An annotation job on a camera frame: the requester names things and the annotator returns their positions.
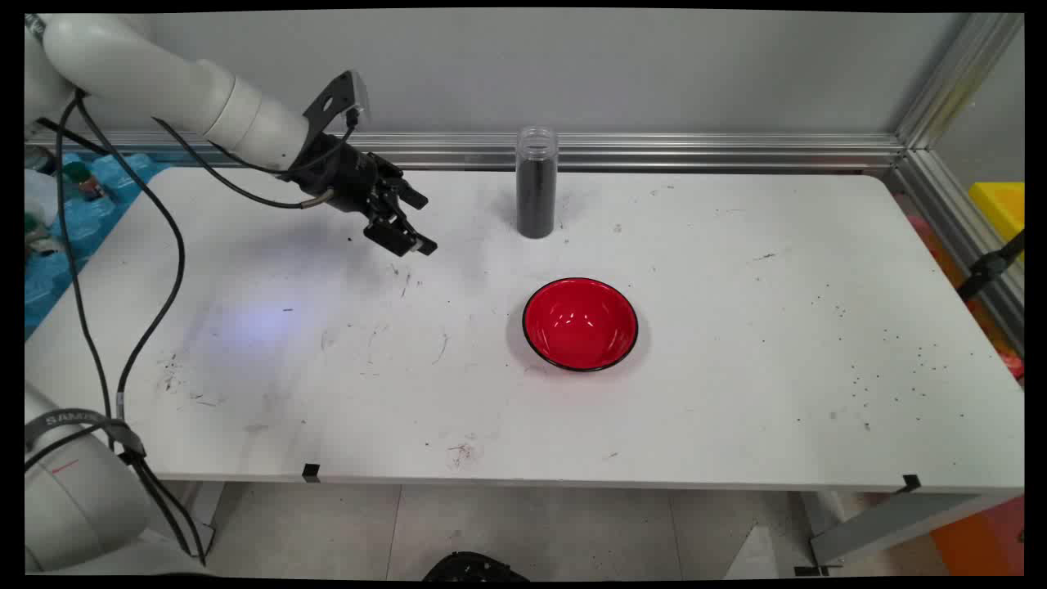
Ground black printed lanyard strap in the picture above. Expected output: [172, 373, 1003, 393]
[25, 407, 148, 459]

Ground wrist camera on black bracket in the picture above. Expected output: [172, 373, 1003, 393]
[301, 70, 371, 136]

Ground grey table leg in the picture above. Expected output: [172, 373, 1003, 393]
[806, 489, 1023, 575]

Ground brown bottle with green cap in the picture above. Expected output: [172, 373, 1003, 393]
[61, 161, 107, 201]

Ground long aluminium frame rail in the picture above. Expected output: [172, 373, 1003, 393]
[25, 129, 907, 174]

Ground black object on floor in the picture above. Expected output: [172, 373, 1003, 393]
[421, 552, 532, 583]

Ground yellow box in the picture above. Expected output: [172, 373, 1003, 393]
[969, 182, 1025, 242]

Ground black cable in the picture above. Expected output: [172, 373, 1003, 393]
[53, 90, 361, 567]
[74, 86, 336, 567]

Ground red bowl with black rim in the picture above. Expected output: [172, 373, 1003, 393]
[522, 277, 640, 374]

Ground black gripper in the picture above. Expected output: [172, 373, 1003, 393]
[285, 135, 438, 256]

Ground orange box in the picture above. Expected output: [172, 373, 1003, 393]
[928, 495, 1025, 576]

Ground aluminium frame post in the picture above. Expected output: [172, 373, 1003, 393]
[896, 12, 1025, 152]

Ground blue bottle pack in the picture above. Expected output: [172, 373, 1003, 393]
[25, 151, 169, 336]

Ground clear jar of black seeds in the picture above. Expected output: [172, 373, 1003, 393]
[515, 125, 559, 241]

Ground short aluminium frame rail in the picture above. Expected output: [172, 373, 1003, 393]
[892, 147, 1025, 357]

